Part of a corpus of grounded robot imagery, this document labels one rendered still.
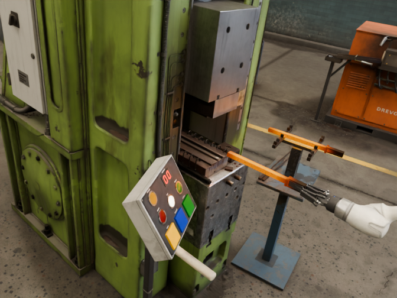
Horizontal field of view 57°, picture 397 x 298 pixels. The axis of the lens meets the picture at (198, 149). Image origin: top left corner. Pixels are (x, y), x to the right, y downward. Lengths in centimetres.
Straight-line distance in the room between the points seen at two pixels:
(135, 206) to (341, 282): 196
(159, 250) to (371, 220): 86
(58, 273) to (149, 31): 178
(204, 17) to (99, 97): 67
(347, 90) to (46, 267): 409
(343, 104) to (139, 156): 392
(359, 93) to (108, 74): 391
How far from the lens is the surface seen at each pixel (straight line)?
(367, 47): 509
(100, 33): 182
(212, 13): 159
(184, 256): 189
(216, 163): 196
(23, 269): 278
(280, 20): 954
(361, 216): 166
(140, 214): 134
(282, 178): 178
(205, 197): 192
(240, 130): 236
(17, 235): 303
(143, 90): 157
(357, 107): 526
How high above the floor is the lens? 201
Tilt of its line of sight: 30 degrees down
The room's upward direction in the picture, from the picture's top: 7 degrees clockwise
